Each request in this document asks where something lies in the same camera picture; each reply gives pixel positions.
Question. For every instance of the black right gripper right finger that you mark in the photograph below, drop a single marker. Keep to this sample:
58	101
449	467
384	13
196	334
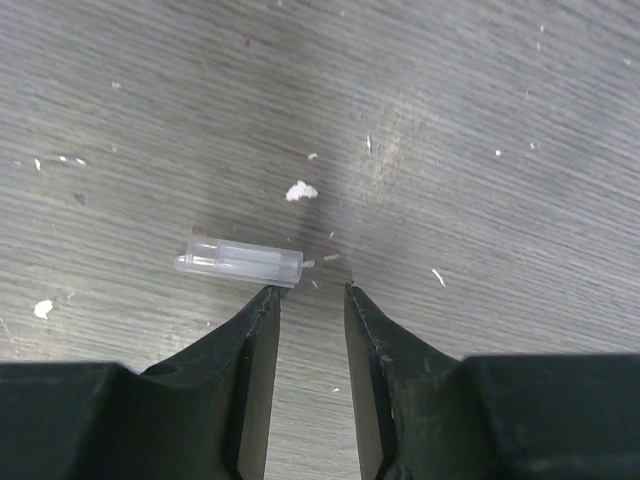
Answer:
421	414

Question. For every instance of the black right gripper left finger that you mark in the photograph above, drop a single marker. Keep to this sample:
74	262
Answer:
203	413

